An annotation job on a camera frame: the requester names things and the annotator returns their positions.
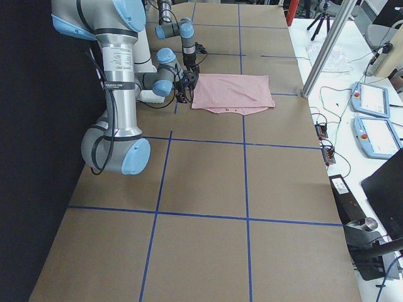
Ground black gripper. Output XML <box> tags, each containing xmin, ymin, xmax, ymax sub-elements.
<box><xmin>183</xmin><ymin>42</ymin><xmax>208</xmax><ymax>68</ymax></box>
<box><xmin>174</xmin><ymin>64</ymin><xmax>200</xmax><ymax>103</ymax></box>

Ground pink Snoopy t-shirt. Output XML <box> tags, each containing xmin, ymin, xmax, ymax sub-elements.
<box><xmin>191</xmin><ymin>74</ymin><xmax>275</xmax><ymax>116</ymax></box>

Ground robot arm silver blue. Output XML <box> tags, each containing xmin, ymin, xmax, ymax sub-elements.
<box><xmin>155</xmin><ymin>0</ymin><xmax>208</xmax><ymax>73</ymax></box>
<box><xmin>52</xmin><ymin>1</ymin><xmax>205</xmax><ymax>175</ymax></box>

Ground red cylinder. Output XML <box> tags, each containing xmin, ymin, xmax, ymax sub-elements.
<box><xmin>286</xmin><ymin>0</ymin><xmax>300</xmax><ymax>26</ymax></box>

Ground black tripod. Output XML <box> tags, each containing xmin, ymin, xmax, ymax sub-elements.
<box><xmin>307</xmin><ymin>1</ymin><xmax>331</xmax><ymax>41</ymax></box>

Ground far red circuit board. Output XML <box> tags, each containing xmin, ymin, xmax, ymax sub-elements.
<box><xmin>315</xmin><ymin>123</ymin><xmax>328</xmax><ymax>140</ymax></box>

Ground red circuit board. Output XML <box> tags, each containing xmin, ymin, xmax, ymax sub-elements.
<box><xmin>315</xmin><ymin>123</ymin><xmax>328</xmax><ymax>140</ymax></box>
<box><xmin>321</xmin><ymin>145</ymin><xmax>336</xmax><ymax>167</ymax></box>

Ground clear plastic bag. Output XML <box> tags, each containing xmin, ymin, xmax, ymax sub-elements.
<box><xmin>305</xmin><ymin>43</ymin><xmax>353</xmax><ymax>73</ymax></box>

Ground near red circuit board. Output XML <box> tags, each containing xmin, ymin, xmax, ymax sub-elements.
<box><xmin>321</xmin><ymin>145</ymin><xmax>336</xmax><ymax>167</ymax></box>

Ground far blue teach pendant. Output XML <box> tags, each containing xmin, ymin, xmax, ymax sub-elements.
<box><xmin>350</xmin><ymin>82</ymin><xmax>390</xmax><ymax>118</ymax></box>

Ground blue teach pendant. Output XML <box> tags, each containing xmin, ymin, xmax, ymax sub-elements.
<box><xmin>353</xmin><ymin>116</ymin><xmax>402</xmax><ymax>160</ymax></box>
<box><xmin>350</xmin><ymin>82</ymin><xmax>390</xmax><ymax>118</ymax></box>

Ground near blue teach pendant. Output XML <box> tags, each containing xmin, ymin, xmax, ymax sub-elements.
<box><xmin>353</xmin><ymin>116</ymin><xmax>402</xmax><ymax>160</ymax></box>

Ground black box with label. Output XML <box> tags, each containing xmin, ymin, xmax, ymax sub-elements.
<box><xmin>329</xmin><ymin>174</ymin><xmax>366</xmax><ymax>225</ymax></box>

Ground black laptop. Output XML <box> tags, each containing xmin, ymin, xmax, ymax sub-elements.
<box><xmin>361</xmin><ymin>150</ymin><xmax>403</xmax><ymax>238</ymax></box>

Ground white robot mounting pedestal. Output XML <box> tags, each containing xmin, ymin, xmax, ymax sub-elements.
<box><xmin>132</xmin><ymin>29</ymin><xmax>164</xmax><ymax>104</ymax></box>

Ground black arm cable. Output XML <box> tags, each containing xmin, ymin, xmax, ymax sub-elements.
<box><xmin>84</xmin><ymin>47</ymin><xmax>190</xmax><ymax>176</ymax></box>

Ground aluminium frame post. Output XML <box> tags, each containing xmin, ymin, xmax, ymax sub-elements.
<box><xmin>301</xmin><ymin>0</ymin><xmax>356</xmax><ymax>98</ymax></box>

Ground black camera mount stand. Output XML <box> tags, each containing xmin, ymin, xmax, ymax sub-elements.
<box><xmin>343</xmin><ymin>221</ymin><xmax>402</xmax><ymax>281</ymax></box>

